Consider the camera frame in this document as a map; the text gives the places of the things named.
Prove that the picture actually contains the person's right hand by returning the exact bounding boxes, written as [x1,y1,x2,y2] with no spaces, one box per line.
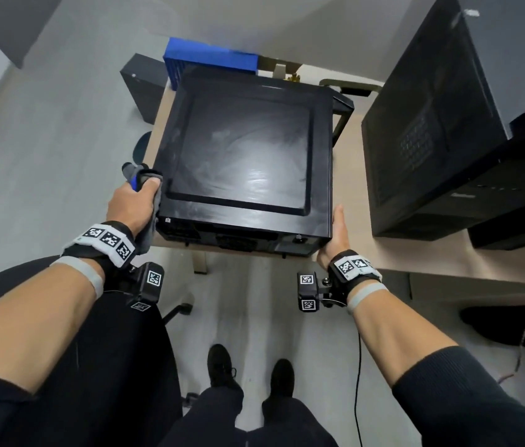
[316,204,352,271]

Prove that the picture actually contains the person's left hand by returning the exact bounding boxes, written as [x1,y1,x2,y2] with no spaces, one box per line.
[106,176,163,238]

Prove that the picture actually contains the grey cleaning cloth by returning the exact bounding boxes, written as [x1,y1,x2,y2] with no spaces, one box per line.
[121,162,164,256]

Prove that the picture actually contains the black device with blue light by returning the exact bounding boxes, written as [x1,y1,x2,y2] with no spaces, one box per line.
[153,65,355,258]

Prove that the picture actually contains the black Lenovo tower case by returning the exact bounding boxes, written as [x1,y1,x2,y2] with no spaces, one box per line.
[361,0,525,242]

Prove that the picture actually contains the slim black vented computer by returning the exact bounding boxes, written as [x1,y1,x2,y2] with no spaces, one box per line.
[467,211,525,251]

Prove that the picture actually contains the person's left forearm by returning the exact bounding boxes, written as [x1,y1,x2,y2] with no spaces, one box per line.
[0,263,105,447]

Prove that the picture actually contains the person's right forearm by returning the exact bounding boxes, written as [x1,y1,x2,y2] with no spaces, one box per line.
[351,291,525,447]

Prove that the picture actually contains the person's right shoe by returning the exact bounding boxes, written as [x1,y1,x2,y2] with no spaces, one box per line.
[269,358,296,399]

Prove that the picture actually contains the person's shoe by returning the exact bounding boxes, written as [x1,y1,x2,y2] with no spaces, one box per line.
[269,358,296,399]
[207,343,244,392]

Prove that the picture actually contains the person's left shoe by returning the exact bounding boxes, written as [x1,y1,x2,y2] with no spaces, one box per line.
[207,343,244,392]

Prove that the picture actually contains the person's legs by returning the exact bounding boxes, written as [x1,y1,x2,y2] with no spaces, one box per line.
[159,386,338,447]

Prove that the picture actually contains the right wrist marker band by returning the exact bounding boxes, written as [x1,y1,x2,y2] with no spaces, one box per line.
[326,250,383,299]

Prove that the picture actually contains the wrist marker band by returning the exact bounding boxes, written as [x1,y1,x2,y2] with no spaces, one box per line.
[326,250,383,299]
[61,220,138,275]

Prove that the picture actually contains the left wrist marker band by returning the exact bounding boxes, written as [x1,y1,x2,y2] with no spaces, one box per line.
[61,220,138,275]

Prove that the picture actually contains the dark blue waste bin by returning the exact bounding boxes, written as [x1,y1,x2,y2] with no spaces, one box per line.
[133,130,153,163]

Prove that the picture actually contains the black floor box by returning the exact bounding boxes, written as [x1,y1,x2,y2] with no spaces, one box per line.
[119,53,170,125]

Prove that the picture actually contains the black office chair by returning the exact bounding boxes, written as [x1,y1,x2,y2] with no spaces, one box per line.
[0,255,194,447]

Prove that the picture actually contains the small blue plastic box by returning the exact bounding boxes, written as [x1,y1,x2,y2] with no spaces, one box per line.
[163,37,259,91]

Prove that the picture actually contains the grey metal stand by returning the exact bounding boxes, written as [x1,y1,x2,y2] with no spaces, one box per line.
[258,55,303,79]

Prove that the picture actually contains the grey door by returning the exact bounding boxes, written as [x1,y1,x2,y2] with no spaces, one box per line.
[0,0,66,70]

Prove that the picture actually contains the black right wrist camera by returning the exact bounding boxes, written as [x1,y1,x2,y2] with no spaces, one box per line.
[296,271,333,312]

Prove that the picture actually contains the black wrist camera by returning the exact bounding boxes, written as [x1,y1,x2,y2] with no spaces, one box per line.
[296,271,333,312]
[127,261,166,312]

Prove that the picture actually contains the white right wrist strap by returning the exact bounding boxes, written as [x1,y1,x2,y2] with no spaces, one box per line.
[346,282,389,315]

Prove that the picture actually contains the white wrist strap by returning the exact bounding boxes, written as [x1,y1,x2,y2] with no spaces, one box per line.
[50,255,105,299]
[346,282,389,315]

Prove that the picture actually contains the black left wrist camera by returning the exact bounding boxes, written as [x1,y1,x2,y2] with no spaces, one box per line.
[127,261,166,312]

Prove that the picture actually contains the white left wrist strap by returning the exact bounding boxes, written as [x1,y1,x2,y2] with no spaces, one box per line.
[50,255,105,299]

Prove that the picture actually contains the black floor cable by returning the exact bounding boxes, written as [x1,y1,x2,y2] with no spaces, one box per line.
[353,332,364,447]

